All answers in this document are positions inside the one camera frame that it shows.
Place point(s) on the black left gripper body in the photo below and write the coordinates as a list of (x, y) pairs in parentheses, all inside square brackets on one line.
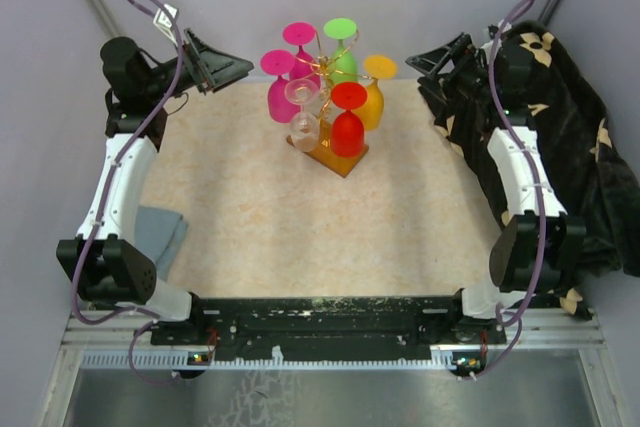
[(193, 68)]

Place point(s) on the red plastic wine glass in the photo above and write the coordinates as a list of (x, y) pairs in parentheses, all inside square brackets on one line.
[(347, 132)]

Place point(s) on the green plastic wine glass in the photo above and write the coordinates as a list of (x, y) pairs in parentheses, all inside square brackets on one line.
[(343, 66)]

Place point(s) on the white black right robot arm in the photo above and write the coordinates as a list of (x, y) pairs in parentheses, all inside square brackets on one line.
[(479, 94)]

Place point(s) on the black floral blanket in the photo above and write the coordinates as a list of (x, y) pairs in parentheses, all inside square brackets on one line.
[(590, 178)]

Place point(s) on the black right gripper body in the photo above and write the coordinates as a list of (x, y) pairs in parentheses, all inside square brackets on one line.
[(466, 62)]

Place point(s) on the aluminium frame rail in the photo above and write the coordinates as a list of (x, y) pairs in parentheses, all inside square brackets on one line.
[(549, 372)]

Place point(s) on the clear wine glass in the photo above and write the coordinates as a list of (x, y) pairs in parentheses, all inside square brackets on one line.
[(304, 126)]

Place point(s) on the magenta plastic wine glass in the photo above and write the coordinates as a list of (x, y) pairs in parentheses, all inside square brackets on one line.
[(299, 34)]

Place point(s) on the gold wire wine glass rack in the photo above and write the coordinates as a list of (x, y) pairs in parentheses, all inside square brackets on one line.
[(326, 111)]

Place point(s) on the orange plastic wine glass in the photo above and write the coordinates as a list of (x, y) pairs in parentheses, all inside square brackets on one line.
[(378, 67)]

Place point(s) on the grey blue cloth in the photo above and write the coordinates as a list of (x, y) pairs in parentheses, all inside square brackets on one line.
[(159, 235)]

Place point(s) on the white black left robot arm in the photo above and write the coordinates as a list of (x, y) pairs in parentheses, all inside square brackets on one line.
[(101, 260)]

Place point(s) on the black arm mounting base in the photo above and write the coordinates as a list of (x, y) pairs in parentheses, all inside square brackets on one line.
[(323, 332)]

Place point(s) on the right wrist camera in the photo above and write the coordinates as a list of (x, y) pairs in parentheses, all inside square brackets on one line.
[(493, 34)]

